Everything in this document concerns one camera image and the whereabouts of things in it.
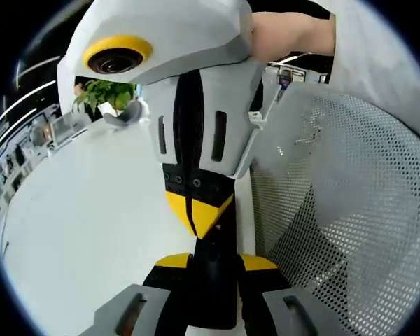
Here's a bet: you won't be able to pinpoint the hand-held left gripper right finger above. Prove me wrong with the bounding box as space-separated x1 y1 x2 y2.
236 253 341 336

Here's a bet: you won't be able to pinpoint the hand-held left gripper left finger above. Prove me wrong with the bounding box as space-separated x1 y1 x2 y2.
79 251 194 336

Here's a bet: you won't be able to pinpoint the black remote control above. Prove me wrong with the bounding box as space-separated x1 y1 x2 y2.
191 223 239 330

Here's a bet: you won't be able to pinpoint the green potted plant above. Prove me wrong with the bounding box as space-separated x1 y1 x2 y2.
71 78 144 127

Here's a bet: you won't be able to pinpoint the white mesh basket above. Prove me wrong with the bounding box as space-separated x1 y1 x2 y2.
249 83 420 336

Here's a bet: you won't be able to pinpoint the background office desks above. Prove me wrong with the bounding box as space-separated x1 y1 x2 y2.
0 111 92 202

